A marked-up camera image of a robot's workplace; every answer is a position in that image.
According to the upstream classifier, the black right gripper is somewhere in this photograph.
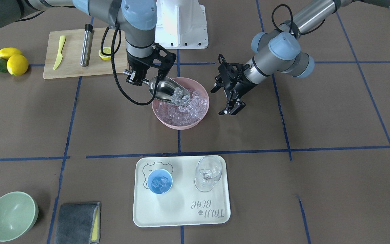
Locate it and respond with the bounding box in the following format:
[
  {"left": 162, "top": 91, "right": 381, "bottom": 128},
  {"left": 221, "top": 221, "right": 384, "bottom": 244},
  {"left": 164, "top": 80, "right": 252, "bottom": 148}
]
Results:
[{"left": 125, "top": 43, "right": 177, "bottom": 87}]

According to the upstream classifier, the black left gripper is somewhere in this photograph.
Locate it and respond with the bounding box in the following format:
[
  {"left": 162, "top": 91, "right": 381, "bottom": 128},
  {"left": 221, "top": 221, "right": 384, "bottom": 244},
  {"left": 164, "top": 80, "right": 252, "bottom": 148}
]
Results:
[{"left": 210, "top": 54, "right": 251, "bottom": 115}]

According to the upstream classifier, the metal ice scoop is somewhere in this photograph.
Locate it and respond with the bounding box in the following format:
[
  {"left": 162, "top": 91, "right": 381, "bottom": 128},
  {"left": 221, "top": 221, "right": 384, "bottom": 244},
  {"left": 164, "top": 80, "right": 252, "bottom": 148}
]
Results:
[{"left": 142, "top": 76, "right": 190, "bottom": 103}]

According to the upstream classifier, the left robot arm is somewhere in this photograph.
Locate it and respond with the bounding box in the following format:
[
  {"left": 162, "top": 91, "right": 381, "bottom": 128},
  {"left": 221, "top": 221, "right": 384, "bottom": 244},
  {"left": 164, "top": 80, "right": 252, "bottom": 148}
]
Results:
[{"left": 211, "top": 0, "right": 351, "bottom": 115}]

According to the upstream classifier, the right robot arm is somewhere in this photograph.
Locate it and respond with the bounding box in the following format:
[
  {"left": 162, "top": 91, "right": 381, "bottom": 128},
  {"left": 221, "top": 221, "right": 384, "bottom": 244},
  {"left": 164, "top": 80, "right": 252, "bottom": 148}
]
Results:
[{"left": 0, "top": 0, "right": 176, "bottom": 85}]

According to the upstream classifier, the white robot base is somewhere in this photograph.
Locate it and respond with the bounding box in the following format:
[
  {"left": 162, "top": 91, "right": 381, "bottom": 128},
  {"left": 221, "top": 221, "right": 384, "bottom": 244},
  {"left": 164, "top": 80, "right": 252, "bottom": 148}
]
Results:
[{"left": 155, "top": 0, "right": 209, "bottom": 49}]

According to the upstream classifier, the pink bowl with ice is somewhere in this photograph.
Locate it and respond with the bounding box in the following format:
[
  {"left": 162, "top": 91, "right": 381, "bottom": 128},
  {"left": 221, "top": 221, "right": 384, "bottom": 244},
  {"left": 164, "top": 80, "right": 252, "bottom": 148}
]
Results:
[{"left": 152, "top": 77, "right": 210, "bottom": 130}]

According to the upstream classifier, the blue cup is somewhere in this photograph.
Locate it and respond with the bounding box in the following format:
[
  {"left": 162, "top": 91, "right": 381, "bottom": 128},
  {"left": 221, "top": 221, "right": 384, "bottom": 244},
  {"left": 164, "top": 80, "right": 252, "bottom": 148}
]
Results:
[{"left": 147, "top": 169, "right": 173, "bottom": 195}]

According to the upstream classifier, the lemon half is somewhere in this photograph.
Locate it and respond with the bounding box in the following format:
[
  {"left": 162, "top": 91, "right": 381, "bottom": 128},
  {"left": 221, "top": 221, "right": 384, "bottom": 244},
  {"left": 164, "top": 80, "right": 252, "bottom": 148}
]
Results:
[{"left": 99, "top": 46, "right": 111, "bottom": 61}]

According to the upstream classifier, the metal muddler black cap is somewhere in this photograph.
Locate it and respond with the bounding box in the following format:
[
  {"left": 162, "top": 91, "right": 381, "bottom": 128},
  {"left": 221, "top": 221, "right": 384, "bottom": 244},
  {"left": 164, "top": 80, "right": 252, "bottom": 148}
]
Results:
[{"left": 80, "top": 24, "right": 93, "bottom": 67}]

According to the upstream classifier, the clear wine glass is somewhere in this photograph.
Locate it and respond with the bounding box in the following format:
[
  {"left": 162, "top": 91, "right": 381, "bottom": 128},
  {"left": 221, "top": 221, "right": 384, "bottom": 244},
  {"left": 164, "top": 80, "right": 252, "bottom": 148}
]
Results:
[{"left": 194, "top": 155, "right": 223, "bottom": 192}]

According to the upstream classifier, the wooden cutting board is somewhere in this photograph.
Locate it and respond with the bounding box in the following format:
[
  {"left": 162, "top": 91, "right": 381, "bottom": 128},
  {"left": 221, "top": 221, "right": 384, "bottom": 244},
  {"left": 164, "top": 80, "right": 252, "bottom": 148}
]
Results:
[{"left": 43, "top": 28, "right": 112, "bottom": 79}]

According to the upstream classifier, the yellow plastic knife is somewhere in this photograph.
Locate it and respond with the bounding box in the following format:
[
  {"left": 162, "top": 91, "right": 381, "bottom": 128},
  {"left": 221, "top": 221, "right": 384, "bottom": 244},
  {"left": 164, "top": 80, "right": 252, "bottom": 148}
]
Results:
[{"left": 53, "top": 35, "right": 66, "bottom": 70}]

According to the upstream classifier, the cream serving tray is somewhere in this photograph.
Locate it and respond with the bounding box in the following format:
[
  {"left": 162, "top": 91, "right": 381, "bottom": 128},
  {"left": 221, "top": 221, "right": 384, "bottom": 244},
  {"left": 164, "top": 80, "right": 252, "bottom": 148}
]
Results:
[{"left": 133, "top": 155, "right": 231, "bottom": 227}]

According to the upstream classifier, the yellow lemon large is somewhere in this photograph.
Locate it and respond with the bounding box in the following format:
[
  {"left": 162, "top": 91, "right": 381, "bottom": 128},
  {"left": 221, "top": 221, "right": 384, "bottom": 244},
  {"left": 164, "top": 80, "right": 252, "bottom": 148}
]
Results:
[{"left": 7, "top": 54, "right": 29, "bottom": 76}]

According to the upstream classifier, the yellow lemon small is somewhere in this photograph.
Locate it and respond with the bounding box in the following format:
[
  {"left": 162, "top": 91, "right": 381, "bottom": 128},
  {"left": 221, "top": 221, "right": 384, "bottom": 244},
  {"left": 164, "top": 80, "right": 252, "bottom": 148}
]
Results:
[{"left": 0, "top": 47, "right": 23, "bottom": 60}]

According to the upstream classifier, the grey folded cloth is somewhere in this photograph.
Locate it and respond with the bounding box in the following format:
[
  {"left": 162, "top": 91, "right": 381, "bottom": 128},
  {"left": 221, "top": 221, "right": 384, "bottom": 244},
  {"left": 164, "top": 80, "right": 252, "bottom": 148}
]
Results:
[{"left": 54, "top": 201, "right": 102, "bottom": 244}]

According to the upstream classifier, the green bowl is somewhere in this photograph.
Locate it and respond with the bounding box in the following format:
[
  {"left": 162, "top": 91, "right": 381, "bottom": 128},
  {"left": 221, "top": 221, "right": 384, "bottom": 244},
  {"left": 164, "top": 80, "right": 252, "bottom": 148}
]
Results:
[{"left": 0, "top": 191, "right": 39, "bottom": 242}]

